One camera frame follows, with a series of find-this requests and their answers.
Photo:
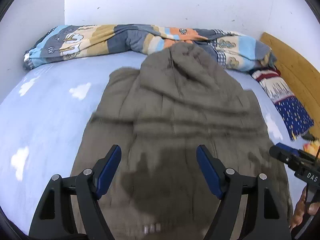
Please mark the light blue bed sheet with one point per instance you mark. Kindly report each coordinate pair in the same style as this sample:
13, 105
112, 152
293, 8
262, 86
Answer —
50, 110

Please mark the wooden headboard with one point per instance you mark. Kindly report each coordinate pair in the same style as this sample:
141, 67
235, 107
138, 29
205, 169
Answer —
295, 62

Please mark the yellow and pink floral cloth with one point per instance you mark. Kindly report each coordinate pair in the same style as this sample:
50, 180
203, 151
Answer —
312, 146

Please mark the white and red printed pillow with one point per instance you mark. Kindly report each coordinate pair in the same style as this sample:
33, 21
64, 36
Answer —
272, 82

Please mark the dark patterned cloth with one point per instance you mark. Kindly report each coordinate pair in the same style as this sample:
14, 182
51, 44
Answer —
308, 137

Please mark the navy star print pillow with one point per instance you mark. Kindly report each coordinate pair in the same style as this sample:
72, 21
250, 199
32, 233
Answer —
292, 115

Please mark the patchwork cartoon quilt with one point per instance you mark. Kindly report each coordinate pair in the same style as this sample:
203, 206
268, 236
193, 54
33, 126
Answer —
100, 40

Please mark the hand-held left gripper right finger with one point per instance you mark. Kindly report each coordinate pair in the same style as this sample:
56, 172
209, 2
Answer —
208, 172

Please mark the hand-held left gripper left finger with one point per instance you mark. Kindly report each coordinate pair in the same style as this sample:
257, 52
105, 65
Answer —
110, 170

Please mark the olive quilted jacket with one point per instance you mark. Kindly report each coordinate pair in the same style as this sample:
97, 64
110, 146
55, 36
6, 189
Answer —
175, 105

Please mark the person's right hand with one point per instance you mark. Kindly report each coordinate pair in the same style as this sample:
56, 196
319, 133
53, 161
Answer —
298, 210

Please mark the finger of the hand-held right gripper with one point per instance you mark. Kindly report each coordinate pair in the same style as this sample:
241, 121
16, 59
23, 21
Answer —
281, 151

